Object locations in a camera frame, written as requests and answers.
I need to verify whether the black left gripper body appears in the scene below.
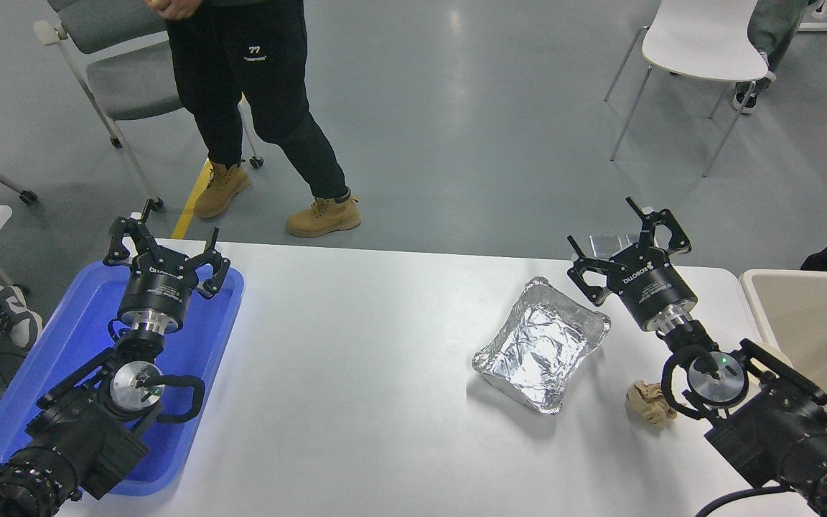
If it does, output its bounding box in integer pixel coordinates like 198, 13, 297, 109
118, 251, 200, 322

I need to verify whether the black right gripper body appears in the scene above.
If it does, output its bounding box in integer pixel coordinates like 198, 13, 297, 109
606, 244, 699, 325

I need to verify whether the person's right hand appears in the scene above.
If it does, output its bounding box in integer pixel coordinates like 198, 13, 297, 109
146, 0, 200, 22

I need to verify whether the blue plastic tray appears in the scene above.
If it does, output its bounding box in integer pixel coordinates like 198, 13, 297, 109
0, 260, 246, 498

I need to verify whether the silver foil tray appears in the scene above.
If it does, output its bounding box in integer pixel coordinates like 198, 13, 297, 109
472, 276, 612, 416

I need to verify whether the crumpled tan paper ball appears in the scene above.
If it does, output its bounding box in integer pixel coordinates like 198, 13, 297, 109
625, 381, 678, 430

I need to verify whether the large pale bin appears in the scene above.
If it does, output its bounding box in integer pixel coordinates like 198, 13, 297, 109
739, 269, 827, 460

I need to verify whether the grey office chair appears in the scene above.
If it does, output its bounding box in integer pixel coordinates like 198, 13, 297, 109
33, 0, 265, 211

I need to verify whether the white plastic chair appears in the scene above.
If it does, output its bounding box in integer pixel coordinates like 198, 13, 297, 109
604, 0, 770, 178

